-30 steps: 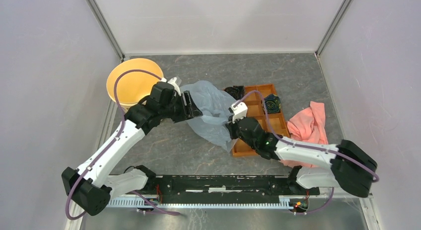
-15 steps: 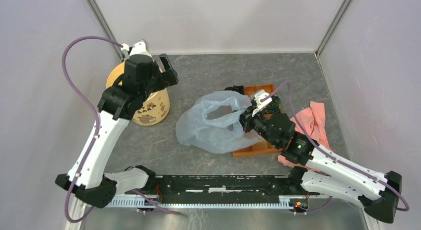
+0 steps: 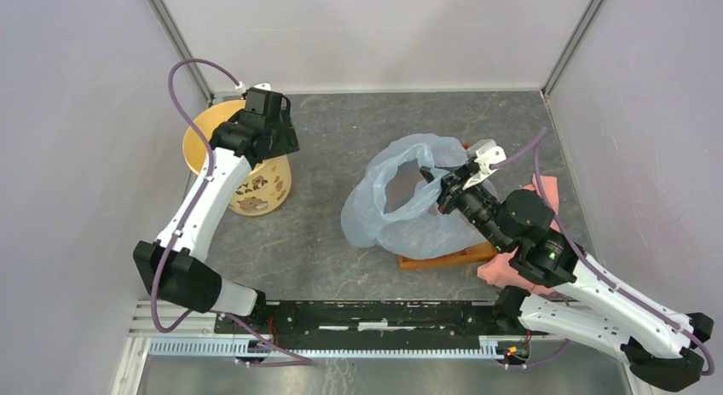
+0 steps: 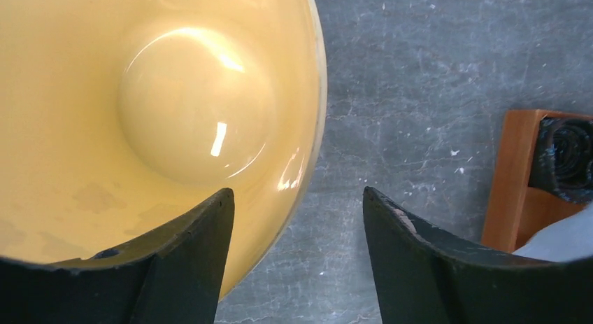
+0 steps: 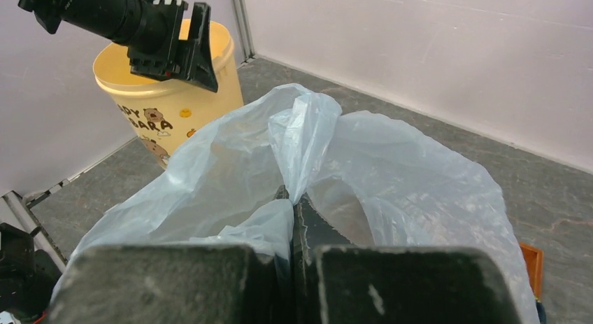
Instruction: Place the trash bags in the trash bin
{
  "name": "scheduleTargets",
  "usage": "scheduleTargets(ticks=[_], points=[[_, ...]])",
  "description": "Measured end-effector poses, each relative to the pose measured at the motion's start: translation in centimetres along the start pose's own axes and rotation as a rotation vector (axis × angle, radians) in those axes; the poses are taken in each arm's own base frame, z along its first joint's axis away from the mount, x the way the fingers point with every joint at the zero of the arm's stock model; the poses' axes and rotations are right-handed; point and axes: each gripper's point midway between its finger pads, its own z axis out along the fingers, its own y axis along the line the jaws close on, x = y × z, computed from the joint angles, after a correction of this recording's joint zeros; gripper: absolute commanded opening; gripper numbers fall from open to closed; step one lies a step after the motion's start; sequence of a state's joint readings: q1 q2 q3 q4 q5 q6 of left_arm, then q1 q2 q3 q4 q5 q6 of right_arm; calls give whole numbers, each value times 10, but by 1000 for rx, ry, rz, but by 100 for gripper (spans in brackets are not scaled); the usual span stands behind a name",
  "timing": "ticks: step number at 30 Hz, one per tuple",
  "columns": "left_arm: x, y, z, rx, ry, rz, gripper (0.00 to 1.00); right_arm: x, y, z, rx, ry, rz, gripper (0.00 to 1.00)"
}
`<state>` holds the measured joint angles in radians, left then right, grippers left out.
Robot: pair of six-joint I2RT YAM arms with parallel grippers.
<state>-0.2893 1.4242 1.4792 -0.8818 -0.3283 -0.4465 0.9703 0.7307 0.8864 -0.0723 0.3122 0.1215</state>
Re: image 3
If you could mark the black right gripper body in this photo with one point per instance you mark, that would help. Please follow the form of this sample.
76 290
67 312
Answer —
477 205

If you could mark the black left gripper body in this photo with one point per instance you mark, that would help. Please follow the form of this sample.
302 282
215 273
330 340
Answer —
284 139

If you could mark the light blue plastic trash bag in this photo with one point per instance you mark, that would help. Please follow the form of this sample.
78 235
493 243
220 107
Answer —
393 207

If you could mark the yellow capybara trash bin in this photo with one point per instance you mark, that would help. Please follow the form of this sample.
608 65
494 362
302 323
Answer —
269 183

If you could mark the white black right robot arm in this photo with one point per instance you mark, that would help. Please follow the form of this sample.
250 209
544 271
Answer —
661 347

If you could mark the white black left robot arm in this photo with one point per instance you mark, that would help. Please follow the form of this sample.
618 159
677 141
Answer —
172 266

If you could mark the orange compartment tray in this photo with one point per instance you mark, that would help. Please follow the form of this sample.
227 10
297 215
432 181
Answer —
483 252

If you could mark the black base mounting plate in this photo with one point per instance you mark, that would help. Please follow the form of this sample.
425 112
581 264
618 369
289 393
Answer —
381 325

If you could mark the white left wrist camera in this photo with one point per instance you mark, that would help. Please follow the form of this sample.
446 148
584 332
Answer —
242 89

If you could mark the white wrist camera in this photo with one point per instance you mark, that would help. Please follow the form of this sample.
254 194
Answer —
483 155
242 89

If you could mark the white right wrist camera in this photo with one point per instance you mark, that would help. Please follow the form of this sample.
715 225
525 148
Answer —
483 155

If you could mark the white slotted cable duct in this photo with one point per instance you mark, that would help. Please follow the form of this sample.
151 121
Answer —
245 348

